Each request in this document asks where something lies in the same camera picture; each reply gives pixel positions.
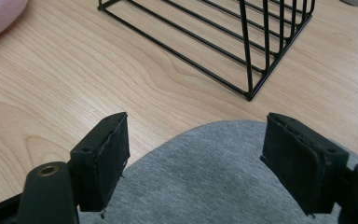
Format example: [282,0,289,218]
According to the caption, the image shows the black wire rack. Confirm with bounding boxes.
[97,0,316,102]

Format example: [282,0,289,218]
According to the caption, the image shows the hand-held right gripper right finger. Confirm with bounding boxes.
[260,112,351,217]

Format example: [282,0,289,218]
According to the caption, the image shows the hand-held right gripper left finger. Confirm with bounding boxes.
[69,111,131,216]

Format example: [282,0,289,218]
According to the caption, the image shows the grey beanie hat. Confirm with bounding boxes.
[77,119,358,224]

